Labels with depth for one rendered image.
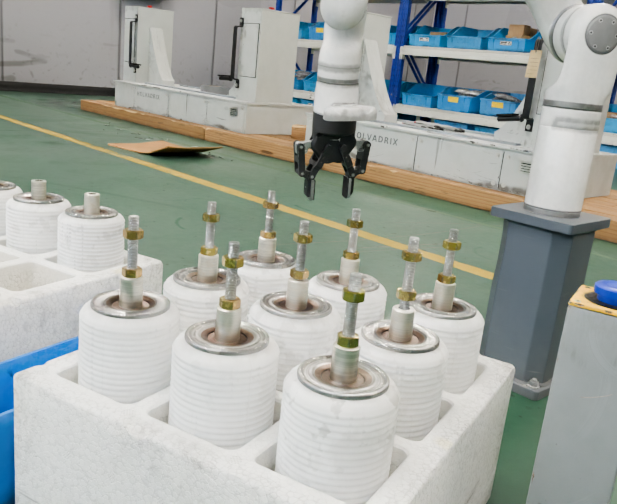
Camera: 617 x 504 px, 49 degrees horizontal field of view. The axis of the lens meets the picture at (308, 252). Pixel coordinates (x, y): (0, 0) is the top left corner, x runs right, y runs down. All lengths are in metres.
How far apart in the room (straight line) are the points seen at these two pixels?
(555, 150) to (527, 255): 0.17
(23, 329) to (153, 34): 4.50
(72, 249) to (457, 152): 2.26
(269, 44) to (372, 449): 3.73
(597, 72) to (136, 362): 0.82
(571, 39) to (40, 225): 0.85
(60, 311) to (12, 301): 0.07
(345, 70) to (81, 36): 6.47
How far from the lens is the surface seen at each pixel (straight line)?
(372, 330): 0.66
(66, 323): 0.97
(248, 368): 0.58
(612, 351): 0.66
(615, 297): 0.66
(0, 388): 0.90
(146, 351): 0.66
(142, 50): 5.30
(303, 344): 0.68
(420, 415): 0.65
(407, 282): 0.64
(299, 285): 0.69
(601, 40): 1.16
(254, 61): 4.14
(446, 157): 3.09
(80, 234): 1.02
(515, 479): 0.98
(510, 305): 1.20
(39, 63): 7.35
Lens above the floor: 0.49
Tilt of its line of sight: 15 degrees down
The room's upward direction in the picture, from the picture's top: 6 degrees clockwise
